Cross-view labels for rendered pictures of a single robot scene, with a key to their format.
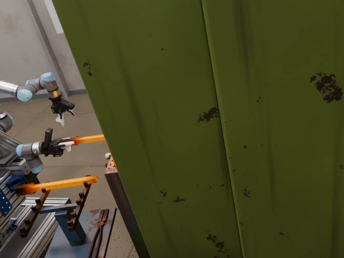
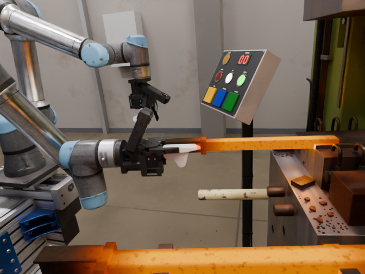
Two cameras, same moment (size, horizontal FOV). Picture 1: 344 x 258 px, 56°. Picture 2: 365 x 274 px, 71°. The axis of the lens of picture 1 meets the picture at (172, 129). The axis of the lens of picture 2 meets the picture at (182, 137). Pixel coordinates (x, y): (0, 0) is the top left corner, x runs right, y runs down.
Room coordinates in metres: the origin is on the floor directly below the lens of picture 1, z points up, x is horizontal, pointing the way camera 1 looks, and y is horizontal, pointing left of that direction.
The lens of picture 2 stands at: (1.03, 0.64, 1.24)
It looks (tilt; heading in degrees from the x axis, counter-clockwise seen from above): 20 degrees down; 355
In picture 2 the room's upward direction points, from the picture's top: 5 degrees counter-clockwise
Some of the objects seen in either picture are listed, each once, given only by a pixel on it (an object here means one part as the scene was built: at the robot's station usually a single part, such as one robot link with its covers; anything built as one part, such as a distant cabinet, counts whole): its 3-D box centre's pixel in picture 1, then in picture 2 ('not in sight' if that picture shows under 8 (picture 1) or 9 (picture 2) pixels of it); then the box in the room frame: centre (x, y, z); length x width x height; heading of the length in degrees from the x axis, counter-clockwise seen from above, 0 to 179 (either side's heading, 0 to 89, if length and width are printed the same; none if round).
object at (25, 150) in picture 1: (27, 150); (84, 155); (1.68, 0.85, 0.98); 0.11 x 0.08 x 0.09; 78
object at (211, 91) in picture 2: not in sight; (211, 95); (2.22, 0.39, 1.01); 0.07 x 0.05 x 0.07; 13
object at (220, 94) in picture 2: not in sight; (220, 98); (2.12, 0.37, 1.01); 0.07 x 0.05 x 0.07; 13
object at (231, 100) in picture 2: not in sight; (231, 102); (2.03, 0.34, 1.01); 0.07 x 0.05 x 0.07; 13
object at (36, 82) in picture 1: (35, 85); (111, 54); (2.06, 0.79, 1.23); 0.11 x 0.11 x 0.08; 77
